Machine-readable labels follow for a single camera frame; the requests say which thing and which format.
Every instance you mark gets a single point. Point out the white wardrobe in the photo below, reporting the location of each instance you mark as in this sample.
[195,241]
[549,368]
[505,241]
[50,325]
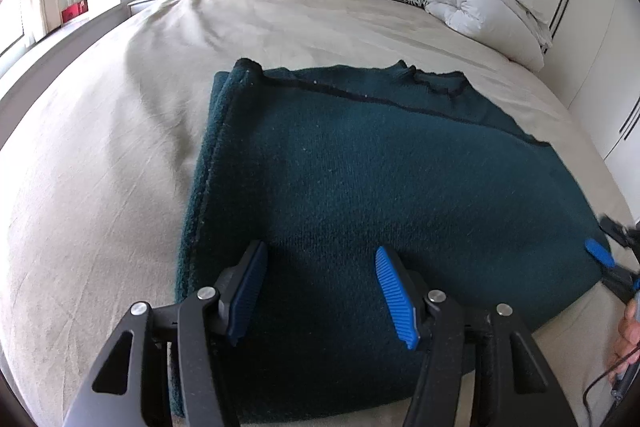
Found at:
[595,32]

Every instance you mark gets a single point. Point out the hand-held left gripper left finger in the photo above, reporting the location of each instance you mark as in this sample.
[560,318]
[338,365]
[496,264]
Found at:
[247,292]

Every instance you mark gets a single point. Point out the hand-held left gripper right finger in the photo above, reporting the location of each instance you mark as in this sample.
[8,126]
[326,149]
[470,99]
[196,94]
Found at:
[397,297]

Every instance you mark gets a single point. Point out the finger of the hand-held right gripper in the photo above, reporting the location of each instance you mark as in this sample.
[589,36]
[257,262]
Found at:
[616,229]
[599,252]

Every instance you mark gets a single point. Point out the white nightstand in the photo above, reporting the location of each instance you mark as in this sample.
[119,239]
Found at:
[150,0]

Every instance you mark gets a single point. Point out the white folded duvet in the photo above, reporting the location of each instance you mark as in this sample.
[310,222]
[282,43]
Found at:
[490,12]

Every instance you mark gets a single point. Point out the person's right hand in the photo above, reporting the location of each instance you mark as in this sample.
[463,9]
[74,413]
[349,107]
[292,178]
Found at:
[629,332]

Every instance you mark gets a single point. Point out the bed with beige sheet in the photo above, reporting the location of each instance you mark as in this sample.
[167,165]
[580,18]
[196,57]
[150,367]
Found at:
[125,147]

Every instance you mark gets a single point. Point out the dark green knit sweater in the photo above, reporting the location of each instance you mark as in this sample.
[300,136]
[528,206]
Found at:
[380,187]

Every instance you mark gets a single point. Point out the red storage box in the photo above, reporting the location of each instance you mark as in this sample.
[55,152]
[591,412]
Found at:
[75,12]

